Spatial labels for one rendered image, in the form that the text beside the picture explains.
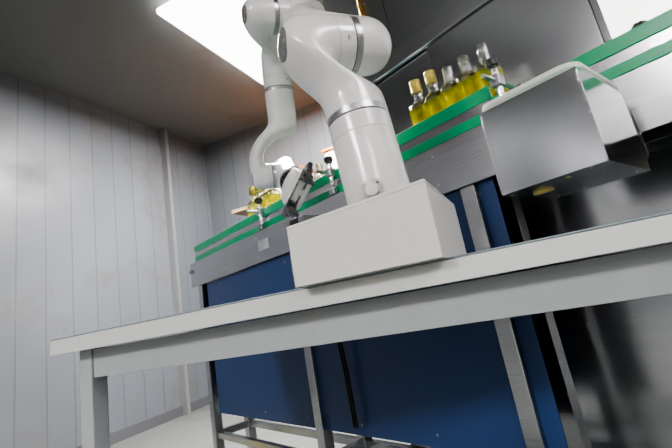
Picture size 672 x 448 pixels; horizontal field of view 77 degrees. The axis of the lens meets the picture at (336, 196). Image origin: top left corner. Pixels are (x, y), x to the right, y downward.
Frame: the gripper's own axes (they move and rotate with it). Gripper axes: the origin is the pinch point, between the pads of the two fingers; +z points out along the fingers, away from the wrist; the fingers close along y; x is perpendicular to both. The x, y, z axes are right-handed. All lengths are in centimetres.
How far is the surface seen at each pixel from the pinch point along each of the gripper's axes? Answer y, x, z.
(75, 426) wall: 255, 24, -172
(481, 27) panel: -66, -32, -21
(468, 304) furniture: -7, -15, 54
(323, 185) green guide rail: -0.2, -13.9, -31.4
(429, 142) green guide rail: -27.5, -23.3, 2.6
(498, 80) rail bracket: -45, -23, 17
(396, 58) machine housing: -51, -22, -50
